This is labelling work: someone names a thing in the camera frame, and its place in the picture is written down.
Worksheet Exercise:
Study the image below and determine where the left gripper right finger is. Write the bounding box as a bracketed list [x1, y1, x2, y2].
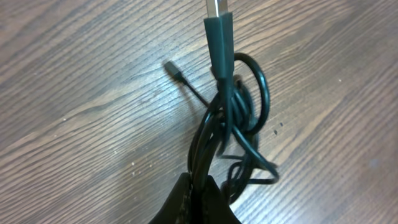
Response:
[201, 175, 241, 224]

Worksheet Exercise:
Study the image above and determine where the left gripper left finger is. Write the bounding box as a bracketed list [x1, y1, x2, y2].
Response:
[149, 172, 192, 224]

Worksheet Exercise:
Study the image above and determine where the thick black USB cable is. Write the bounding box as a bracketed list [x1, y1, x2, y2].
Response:
[187, 0, 280, 206]

